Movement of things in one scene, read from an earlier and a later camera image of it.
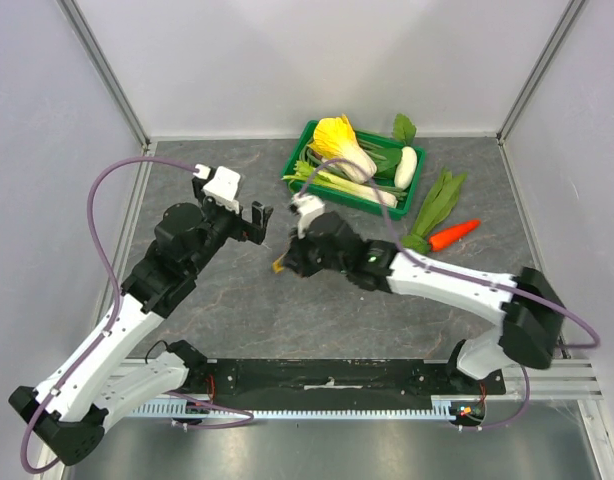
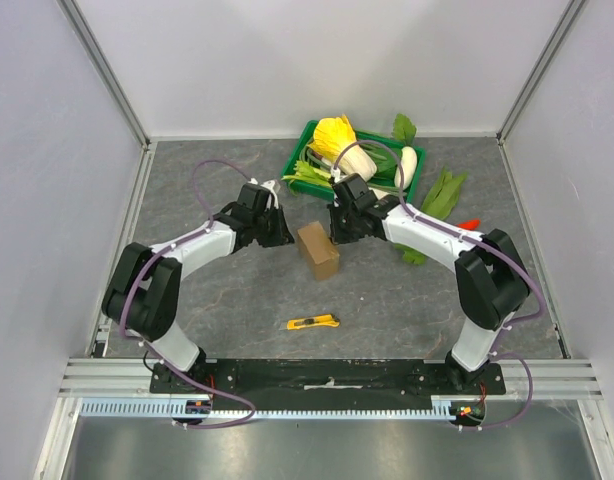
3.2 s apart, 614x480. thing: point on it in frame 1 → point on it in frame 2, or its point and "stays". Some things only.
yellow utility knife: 277,266 → 330,320
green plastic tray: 372,173 stays
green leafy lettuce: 439,203 stays
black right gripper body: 297,259 → 340,226
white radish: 406,168 stays
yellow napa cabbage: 334,138 stays
